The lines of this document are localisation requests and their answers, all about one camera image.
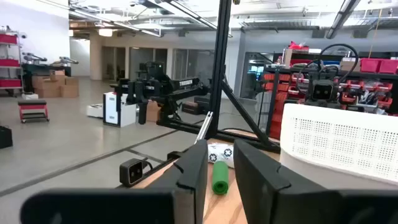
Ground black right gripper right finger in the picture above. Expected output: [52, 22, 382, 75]
[233, 139, 398, 224]

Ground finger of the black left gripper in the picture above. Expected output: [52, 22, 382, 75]
[284, 98, 307, 108]
[340, 104, 366, 113]

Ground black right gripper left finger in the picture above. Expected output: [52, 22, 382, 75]
[20, 139, 209, 224]

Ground green bandage roll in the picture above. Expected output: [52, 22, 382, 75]
[212, 161, 229, 196]

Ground white cross-patterned pouch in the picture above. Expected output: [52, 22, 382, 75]
[207, 142, 235, 169]

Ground white perforated plastic basket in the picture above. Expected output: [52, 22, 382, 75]
[279, 103, 398, 191]

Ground pink storage bin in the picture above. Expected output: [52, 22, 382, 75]
[359, 58, 381, 74]
[379, 58, 398, 75]

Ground storage rack with red bins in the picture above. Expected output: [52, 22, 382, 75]
[262, 40, 398, 141]

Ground cardboard box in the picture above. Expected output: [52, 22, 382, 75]
[60, 77, 80, 99]
[49, 70, 66, 82]
[146, 100, 162, 123]
[32, 75, 62, 99]
[340, 57, 361, 72]

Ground silver metal bar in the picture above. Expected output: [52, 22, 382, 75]
[193, 111, 215, 145]

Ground white box black edges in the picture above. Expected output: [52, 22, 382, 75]
[102, 91, 137, 128]

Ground flat white box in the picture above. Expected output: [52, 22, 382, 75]
[86, 103, 105, 119]

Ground red rolling stool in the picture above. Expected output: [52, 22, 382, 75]
[17, 99, 50, 124]

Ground black workbench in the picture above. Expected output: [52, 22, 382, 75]
[21, 63, 72, 94]

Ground black case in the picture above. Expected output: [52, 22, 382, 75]
[0, 125, 14, 149]

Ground shelf rack with red trays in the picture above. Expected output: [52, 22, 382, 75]
[0, 26, 24, 96]

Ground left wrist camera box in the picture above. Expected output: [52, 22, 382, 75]
[312, 82, 335, 101]

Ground neighbouring station black frame rail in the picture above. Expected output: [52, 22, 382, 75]
[156, 119, 216, 135]

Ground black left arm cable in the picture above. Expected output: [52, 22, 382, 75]
[295, 43, 359, 94]

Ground small black table camera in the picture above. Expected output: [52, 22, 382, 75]
[119, 157, 145, 188]

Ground yellow extension cord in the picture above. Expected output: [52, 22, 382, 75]
[368, 8, 382, 60]

